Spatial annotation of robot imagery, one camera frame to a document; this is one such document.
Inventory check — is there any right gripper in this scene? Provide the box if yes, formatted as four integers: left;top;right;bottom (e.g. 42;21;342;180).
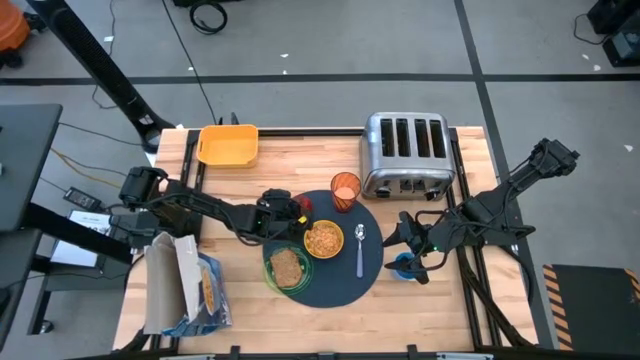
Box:
383;212;454;286

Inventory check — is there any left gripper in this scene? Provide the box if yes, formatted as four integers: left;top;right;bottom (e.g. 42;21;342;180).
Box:
255;188;312;242

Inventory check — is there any red yellow apple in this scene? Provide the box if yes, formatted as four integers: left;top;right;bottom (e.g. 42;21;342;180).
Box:
293;193;315;214

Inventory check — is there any blue plastic cup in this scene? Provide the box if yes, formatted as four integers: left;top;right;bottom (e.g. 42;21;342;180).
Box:
392;252;420;282

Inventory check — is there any blue bowl yellow patterned inside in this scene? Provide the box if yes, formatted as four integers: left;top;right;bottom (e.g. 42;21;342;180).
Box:
303;219;346;260

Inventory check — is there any spoon with blue handle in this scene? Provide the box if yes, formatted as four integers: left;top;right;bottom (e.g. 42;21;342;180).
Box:
354;223;368;279

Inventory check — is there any orange faceted tumbler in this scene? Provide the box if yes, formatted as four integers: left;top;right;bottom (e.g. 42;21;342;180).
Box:
329;171;362;215

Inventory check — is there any brown toast slice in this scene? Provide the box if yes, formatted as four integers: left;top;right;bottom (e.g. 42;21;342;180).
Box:
269;248;304;289

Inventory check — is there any green glass plate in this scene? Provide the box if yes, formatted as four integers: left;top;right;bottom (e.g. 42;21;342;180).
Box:
263;243;316;296

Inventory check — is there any round dark blue placemat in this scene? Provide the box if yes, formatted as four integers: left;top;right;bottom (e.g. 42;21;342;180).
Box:
262;188;385;309

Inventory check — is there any silver four-slot toaster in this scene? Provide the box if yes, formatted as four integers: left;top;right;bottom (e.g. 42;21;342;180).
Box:
360;111;457;201

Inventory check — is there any yellow plastic bin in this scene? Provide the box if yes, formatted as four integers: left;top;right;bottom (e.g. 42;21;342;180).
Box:
196;124;260;169

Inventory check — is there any black hazard-striped floor mat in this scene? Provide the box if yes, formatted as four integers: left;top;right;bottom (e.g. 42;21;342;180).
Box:
542;263;640;354

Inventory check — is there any black power adapter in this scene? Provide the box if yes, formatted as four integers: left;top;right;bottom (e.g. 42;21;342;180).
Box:
63;187;104;212

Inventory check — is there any white paper sheet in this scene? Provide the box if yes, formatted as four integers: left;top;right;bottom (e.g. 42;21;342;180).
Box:
49;209;115;269

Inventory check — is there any black slanted rig column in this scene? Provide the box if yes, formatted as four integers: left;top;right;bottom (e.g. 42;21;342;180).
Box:
27;0;176;154

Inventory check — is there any black desk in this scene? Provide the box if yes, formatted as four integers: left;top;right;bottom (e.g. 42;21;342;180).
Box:
0;228;44;349
0;103;64;234

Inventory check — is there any black equipment box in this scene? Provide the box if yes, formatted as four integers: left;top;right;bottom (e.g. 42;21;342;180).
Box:
602;29;640;69
587;0;640;35

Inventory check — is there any orange bucket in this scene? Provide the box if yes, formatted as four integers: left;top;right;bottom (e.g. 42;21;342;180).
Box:
0;0;32;52

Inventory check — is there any black aluminium table frame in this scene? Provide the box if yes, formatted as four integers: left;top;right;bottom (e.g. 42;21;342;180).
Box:
119;127;539;360

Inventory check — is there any coiled black cable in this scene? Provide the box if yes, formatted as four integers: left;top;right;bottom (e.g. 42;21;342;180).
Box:
188;0;229;36

